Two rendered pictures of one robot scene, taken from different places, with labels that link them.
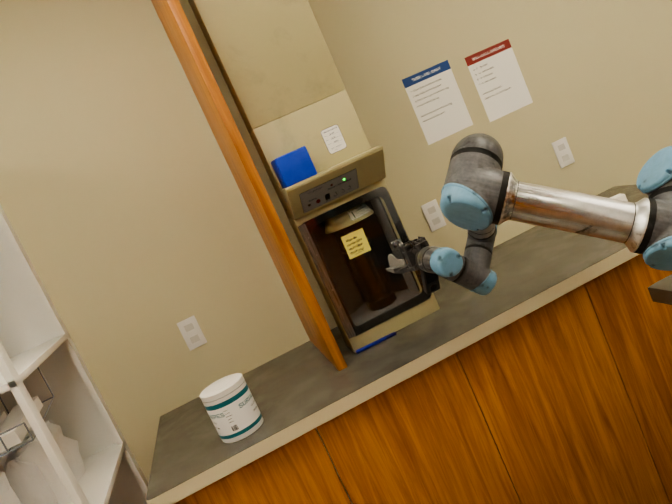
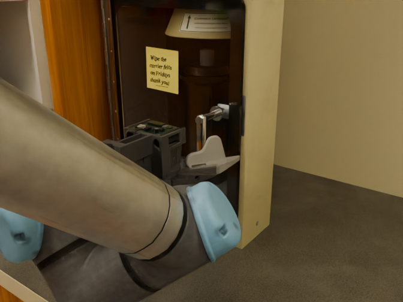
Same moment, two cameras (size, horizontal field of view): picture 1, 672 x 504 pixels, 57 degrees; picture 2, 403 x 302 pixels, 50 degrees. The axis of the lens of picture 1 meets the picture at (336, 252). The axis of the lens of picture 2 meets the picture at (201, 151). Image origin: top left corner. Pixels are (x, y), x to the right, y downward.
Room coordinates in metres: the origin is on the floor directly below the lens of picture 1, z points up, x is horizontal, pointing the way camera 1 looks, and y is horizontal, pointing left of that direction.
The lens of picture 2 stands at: (1.45, -0.68, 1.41)
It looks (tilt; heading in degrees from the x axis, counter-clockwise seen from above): 22 degrees down; 46
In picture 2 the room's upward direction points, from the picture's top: straight up
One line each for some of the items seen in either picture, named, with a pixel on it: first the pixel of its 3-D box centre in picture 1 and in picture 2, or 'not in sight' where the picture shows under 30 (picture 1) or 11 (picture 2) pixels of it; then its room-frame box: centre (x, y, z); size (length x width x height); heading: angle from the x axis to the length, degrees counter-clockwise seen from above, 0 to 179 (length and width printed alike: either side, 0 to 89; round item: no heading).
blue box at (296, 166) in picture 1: (293, 167); not in sight; (1.88, 0.01, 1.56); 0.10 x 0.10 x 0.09; 10
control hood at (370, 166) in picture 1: (337, 182); not in sight; (1.89, -0.09, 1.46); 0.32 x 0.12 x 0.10; 100
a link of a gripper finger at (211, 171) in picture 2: not in sight; (186, 172); (1.83, -0.25, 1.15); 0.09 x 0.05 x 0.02; 154
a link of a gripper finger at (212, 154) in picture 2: not in sight; (214, 153); (1.88, -0.26, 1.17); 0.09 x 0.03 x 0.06; 154
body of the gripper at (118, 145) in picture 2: (420, 255); (143, 161); (1.78, -0.22, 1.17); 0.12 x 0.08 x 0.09; 10
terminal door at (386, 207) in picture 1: (368, 261); (170, 108); (1.94, -0.08, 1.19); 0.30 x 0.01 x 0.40; 100
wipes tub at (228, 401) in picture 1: (232, 407); not in sight; (1.69, 0.45, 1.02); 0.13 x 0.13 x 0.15
